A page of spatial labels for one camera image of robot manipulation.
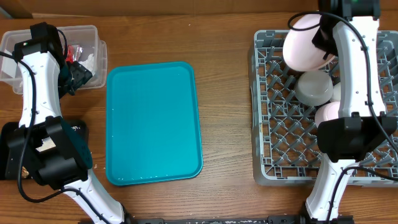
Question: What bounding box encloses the teal plastic tray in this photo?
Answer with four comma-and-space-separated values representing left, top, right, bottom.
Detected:
105, 62, 203, 186

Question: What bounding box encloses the brown cardboard backdrop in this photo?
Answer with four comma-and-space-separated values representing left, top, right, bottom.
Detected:
0, 0, 398, 19

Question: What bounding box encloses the brown food scrap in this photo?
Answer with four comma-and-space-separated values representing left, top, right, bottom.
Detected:
21, 167, 29, 179

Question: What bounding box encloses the red snack wrapper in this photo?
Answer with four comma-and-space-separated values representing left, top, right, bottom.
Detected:
66, 45, 83, 63

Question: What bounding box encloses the black plastic tray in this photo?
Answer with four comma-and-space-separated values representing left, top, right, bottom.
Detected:
1, 119, 89, 180

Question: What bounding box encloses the white paper cup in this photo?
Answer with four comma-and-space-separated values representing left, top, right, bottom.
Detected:
330, 83, 341, 102

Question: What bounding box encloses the grey dishwasher rack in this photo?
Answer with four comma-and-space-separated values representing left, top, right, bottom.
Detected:
248, 30, 397, 188

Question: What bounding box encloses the grey metal bowl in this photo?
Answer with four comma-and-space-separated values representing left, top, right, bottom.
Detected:
294, 70, 333, 106

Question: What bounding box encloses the white napkin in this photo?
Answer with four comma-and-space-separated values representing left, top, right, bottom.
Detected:
79, 54, 95, 73

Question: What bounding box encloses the large white plate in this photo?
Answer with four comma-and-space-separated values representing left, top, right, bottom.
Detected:
282, 27, 335, 72

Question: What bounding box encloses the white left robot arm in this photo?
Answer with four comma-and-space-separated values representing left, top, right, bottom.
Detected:
1, 22, 133, 223

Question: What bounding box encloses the clear plastic bin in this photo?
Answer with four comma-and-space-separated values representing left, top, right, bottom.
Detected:
1, 25, 108, 95

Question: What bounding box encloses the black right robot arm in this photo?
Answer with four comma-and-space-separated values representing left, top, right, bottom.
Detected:
305, 1, 397, 223

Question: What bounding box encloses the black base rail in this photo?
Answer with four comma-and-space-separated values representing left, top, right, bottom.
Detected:
134, 215, 354, 224

